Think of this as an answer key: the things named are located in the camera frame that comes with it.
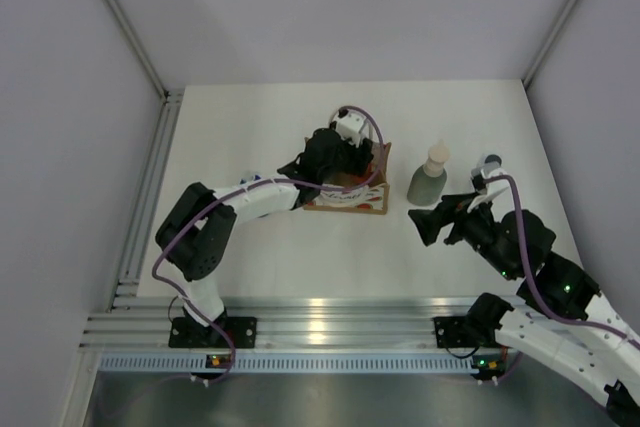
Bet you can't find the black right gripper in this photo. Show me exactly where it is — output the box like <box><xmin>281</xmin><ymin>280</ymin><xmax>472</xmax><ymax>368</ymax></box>
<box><xmin>408</xmin><ymin>190</ymin><xmax>518</xmax><ymax>280</ymax></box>

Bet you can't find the grey green squeeze bottle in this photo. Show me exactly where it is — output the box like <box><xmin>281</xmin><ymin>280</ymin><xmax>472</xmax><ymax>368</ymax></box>
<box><xmin>407</xmin><ymin>140</ymin><xmax>450</xmax><ymax>207</ymax></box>

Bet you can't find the watermelon print canvas bag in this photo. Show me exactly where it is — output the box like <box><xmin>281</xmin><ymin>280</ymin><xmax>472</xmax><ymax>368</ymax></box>
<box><xmin>301</xmin><ymin>105</ymin><xmax>393</xmax><ymax>218</ymax></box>

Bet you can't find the white bottle dark cap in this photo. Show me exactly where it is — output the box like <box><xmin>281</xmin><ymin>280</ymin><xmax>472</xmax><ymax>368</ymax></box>
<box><xmin>479</xmin><ymin>154</ymin><xmax>502</xmax><ymax>178</ymax></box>

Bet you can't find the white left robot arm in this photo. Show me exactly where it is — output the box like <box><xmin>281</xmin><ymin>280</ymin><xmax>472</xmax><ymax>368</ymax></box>
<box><xmin>152</xmin><ymin>126</ymin><xmax>376</xmax><ymax>347</ymax></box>

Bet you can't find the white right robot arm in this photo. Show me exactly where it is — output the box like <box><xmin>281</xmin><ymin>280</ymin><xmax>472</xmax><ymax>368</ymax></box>
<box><xmin>408</xmin><ymin>194</ymin><xmax>639</xmax><ymax>426</ymax></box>

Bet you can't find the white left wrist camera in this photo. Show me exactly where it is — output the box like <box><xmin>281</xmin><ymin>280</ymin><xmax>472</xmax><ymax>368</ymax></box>
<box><xmin>329</xmin><ymin>108</ymin><xmax>367</xmax><ymax>147</ymax></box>

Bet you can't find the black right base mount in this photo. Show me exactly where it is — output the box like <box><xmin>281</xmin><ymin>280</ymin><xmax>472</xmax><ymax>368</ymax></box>
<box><xmin>433</xmin><ymin>316</ymin><xmax>524</xmax><ymax>364</ymax></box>

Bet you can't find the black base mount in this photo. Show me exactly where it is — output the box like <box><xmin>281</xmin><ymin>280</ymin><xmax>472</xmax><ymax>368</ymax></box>
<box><xmin>433</xmin><ymin>316</ymin><xmax>524</xmax><ymax>364</ymax></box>
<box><xmin>168</xmin><ymin>316</ymin><xmax>257</xmax><ymax>349</ymax></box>

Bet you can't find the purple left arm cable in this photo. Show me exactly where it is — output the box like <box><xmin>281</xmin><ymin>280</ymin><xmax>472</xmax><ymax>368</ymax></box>
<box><xmin>150</xmin><ymin>105</ymin><xmax>387</xmax><ymax>388</ymax></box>

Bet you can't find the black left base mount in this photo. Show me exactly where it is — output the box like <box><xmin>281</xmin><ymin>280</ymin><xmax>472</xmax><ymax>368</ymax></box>
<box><xmin>168</xmin><ymin>316</ymin><xmax>257</xmax><ymax>349</ymax></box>

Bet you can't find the aluminium frame post right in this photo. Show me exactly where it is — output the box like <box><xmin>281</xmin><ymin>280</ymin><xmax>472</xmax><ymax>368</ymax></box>
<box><xmin>521</xmin><ymin>0</ymin><xmax>583</xmax><ymax>91</ymax></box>

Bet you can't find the aluminium frame post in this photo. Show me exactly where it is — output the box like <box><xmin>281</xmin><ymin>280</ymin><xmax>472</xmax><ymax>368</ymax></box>
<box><xmin>521</xmin><ymin>0</ymin><xmax>583</xmax><ymax>91</ymax></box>
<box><xmin>102</xmin><ymin>0</ymin><xmax>167</xmax><ymax>100</ymax></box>

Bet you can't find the aluminium mounting rail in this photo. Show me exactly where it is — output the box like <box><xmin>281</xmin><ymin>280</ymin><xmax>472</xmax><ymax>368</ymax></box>
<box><xmin>80</xmin><ymin>296</ymin><xmax>475</xmax><ymax>351</ymax></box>

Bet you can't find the aluminium frame post left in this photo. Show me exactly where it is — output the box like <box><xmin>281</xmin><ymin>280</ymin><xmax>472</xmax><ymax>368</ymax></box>
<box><xmin>102</xmin><ymin>0</ymin><xmax>167</xmax><ymax>100</ymax></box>

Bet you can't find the white slotted cable duct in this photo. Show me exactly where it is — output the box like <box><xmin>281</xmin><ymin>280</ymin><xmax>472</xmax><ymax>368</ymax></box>
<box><xmin>99</xmin><ymin>353</ymin><xmax>478</xmax><ymax>374</ymax></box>

